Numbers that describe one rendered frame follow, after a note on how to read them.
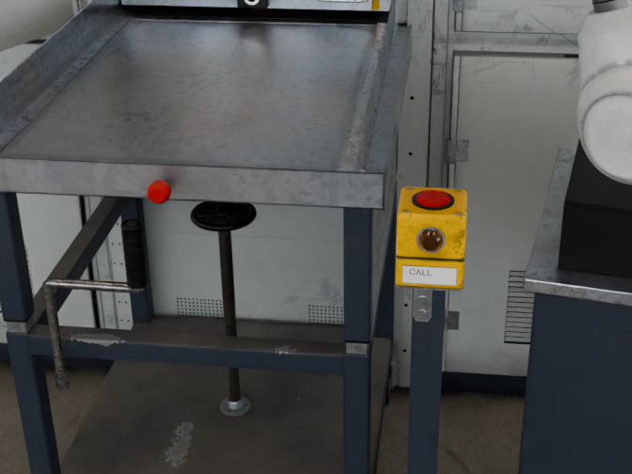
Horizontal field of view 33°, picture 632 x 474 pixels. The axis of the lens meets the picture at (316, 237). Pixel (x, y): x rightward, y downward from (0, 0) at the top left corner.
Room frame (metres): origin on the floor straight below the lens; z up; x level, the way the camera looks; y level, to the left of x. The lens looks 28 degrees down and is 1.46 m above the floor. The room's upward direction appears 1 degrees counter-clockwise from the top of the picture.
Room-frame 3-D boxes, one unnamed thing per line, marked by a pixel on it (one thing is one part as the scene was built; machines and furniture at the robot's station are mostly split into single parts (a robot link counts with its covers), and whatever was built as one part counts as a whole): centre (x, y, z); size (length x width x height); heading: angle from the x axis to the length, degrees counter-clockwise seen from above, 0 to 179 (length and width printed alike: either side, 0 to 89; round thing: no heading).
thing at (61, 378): (1.37, 0.33, 0.61); 0.17 x 0.03 x 0.30; 81
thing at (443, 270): (1.13, -0.14, 0.85); 0.08 x 0.08 x 0.10; 82
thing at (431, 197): (1.13, -0.14, 0.90); 0.04 x 0.04 x 0.02
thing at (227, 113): (1.71, 0.16, 0.82); 0.68 x 0.62 x 0.06; 172
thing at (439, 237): (1.09, -0.13, 0.87); 0.03 x 0.01 x 0.03; 82
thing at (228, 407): (1.71, 0.16, 0.18); 0.06 x 0.06 x 0.02
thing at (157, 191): (1.35, 0.21, 0.82); 0.04 x 0.03 x 0.03; 172
